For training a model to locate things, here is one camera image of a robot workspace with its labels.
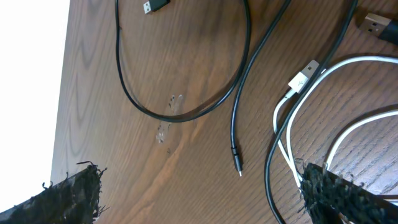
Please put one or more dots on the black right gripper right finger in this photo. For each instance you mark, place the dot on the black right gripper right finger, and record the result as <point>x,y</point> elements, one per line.
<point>326,196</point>

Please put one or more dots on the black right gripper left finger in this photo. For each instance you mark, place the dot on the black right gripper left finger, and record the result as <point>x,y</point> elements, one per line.
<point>73,200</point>

